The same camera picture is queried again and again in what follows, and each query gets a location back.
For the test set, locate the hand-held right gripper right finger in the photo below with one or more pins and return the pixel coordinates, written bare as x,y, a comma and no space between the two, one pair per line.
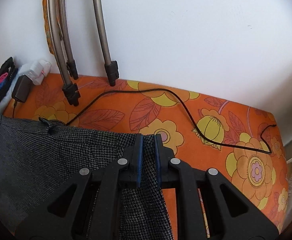
158,160

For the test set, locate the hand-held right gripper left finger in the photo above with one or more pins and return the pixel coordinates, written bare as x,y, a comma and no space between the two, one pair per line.
139,160

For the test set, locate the grey houndstooth pants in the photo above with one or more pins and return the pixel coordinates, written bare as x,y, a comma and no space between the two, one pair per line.
48,155

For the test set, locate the orange floral bed sheet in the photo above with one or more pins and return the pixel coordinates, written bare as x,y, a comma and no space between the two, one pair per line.
136,110

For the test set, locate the white power strip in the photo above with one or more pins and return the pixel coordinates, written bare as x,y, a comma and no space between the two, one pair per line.
37,71

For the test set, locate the black power adapter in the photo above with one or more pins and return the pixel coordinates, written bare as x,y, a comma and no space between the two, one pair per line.
22,88

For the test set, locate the folded metal tube stand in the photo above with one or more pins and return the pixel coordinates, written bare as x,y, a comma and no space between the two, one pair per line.
99,17

